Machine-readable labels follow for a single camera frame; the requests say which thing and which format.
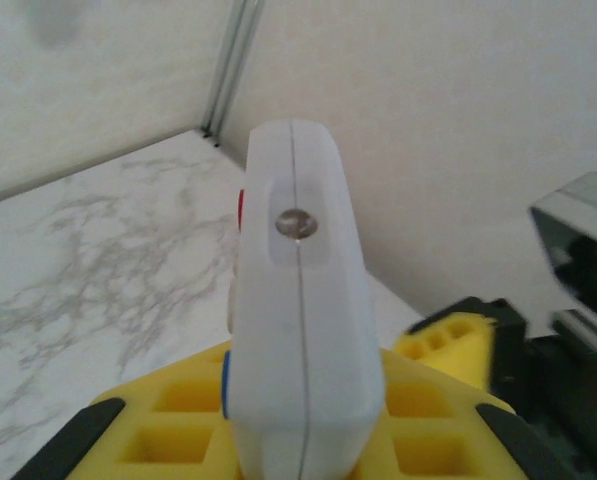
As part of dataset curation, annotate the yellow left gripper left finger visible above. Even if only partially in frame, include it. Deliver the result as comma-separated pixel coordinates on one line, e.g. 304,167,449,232
10,342,244,480

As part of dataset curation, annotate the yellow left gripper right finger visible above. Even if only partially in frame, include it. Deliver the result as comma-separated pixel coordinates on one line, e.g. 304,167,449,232
350,347,574,480

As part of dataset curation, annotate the white tube with label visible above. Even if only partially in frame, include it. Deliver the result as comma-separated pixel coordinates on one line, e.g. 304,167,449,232
226,118,385,480

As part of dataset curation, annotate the aluminium frame post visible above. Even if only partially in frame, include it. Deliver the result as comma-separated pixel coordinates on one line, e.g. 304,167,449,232
200,0,265,147

